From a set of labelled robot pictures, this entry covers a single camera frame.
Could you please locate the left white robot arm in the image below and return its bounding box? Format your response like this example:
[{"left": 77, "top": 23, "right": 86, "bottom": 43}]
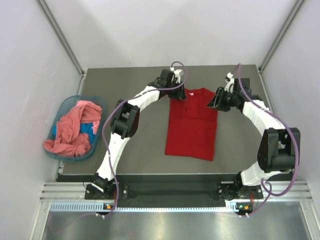
[{"left": 92, "top": 66, "right": 187, "bottom": 199}]

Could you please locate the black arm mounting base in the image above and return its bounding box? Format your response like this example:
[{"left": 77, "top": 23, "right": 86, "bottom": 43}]
[{"left": 84, "top": 173, "right": 263, "bottom": 207}]

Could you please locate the pink t shirt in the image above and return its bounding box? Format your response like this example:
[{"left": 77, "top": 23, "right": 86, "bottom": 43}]
[{"left": 44, "top": 100, "right": 103, "bottom": 158}]

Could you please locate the red t shirt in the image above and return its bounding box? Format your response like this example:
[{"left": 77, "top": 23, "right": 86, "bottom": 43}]
[{"left": 164, "top": 88, "right": 218, "bottom": 162}]

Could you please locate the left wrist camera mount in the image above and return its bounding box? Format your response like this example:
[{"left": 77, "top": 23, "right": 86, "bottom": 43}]
[{"left": 170, "top": 67, "right": 184, "bottom": 84}]

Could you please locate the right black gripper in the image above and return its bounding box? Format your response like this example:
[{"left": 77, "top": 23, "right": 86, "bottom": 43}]
[{"left": 206, "top": 87, "right": 238, "bottom": 112}]

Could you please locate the teal mesh laundry basket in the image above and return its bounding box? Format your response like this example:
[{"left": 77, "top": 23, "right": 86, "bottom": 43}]
[{"left": 43, "top": 95, "right": 107, "bottom": 162}]

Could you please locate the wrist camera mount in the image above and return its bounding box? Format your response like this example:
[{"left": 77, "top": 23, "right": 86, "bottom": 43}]
[
  {"left": 170, "top": 67, "right": 184, "bottom": 84},
  {"left": 224, "top": 72, "right": 235, "bottom": 94}
]

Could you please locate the slotted cable duct rail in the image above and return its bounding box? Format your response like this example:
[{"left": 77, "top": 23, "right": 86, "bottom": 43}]
[{"left": 50, "top": 202, "right": 250, "bottom": 213}]

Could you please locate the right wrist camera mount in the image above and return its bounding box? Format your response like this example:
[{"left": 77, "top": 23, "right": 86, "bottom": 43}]
[{"left": 224, "top": 72, "right": 235, "bottom": 94}]

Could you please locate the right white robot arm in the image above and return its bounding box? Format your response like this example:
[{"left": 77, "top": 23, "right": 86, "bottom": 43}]
[{"left": 207, "top": 73, "right": 301, "bottom": 198}]

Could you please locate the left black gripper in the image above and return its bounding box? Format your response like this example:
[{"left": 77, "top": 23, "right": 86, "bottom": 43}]
[{"left": 166, "top": 80, "right": 187, "bottom": 100}]

